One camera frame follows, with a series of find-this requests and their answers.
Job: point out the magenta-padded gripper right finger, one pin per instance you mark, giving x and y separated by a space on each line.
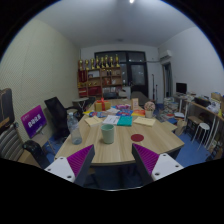
146 158

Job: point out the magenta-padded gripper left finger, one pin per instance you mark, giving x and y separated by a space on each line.
80 160

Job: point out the clear plastic water bottle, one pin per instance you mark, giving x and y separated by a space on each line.
75 132

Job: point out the flat round red coaster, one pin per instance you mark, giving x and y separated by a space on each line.
137 137

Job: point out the pale green cup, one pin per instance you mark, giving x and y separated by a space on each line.
107 135

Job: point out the beige notebook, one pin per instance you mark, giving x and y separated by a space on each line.
92 121

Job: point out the teal book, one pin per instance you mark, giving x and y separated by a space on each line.
125 121

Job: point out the black bag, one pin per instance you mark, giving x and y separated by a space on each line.
33 150

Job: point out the blue and red book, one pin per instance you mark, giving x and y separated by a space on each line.
94 114

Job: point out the pink flowers in pot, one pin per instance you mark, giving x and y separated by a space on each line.
149 108

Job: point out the white book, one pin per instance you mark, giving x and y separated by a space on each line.
110 120

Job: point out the blue colourful book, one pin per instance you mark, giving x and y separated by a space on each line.
123 113

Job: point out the black office chair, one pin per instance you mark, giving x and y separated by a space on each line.
56 115

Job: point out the stack of books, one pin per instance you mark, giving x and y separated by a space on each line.
170 108

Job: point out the orange standing card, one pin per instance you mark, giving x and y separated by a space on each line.
135 104

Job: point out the pink box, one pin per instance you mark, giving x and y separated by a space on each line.
122 107

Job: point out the yellow gift box red ribbon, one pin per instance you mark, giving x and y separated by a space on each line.
101 106

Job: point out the small round side table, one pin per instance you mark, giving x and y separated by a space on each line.
80 99

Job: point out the purple sign board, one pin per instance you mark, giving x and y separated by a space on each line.
33 121

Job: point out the white round stool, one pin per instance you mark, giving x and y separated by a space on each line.
203 126

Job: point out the grey striped chair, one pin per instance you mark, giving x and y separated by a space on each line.
10 145

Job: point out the black tripod stand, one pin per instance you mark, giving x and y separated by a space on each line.
153 86

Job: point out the cluttered wooden side desk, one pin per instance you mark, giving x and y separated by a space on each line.
208 110

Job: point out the black computer monitor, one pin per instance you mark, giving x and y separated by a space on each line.
181 88

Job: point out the wooden shelf unit with trophies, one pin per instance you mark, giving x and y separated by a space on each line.
100 80

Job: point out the dark glass door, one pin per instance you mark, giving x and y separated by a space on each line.
136 73

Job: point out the ceiling light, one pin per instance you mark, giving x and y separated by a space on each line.
131 1

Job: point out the white wall air conditioner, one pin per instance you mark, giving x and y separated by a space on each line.
165 55

